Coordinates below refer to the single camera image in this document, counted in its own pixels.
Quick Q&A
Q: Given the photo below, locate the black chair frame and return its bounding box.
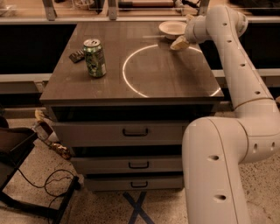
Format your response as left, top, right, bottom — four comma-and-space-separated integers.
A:
0, 116, 80, 224

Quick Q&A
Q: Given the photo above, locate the metal railing frame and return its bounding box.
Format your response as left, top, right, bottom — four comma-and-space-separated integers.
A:
0, 0, 280, 24

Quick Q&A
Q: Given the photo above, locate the top grey drawer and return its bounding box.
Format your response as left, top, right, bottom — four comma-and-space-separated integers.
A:
52, 120, 188, 148

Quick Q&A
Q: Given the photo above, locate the black floor cable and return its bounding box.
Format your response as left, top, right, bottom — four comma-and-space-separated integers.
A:
17, 167, 77, 224

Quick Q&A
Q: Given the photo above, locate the bottom grey drawer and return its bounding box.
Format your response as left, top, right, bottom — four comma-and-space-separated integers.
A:
84, 175, 184, 192

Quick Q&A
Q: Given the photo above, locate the crumpled snack bag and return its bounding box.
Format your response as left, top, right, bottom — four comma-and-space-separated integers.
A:
32, 108, 71, 160

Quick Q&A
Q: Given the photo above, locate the grey drawer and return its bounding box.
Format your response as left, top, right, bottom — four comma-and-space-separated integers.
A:
52, 120, 188, 148
84, 175, 184, 192
71, 155, 182, 174

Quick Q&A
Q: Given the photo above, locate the green soda can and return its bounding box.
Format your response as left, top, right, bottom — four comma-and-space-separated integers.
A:
83, 38, 106, 78

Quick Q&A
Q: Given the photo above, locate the grey drawer cabinet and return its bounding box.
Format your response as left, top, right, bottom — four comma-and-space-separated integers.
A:
40, 22, 223, 179

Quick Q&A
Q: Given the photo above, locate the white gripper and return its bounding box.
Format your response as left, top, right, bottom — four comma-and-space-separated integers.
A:
171, 14, 211, 51

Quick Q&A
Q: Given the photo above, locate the small dark snack bar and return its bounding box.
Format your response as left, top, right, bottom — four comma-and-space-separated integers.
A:
69, 50, 85, 63

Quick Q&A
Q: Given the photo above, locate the middle grey drawer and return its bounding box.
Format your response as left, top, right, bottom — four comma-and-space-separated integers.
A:
71, 155, 182, 174

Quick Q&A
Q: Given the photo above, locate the white paper bowl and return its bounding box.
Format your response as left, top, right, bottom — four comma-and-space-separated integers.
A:
158, 21, 186, 40

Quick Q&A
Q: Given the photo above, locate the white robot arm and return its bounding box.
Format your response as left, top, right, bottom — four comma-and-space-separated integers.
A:
171, 5, 280, 224

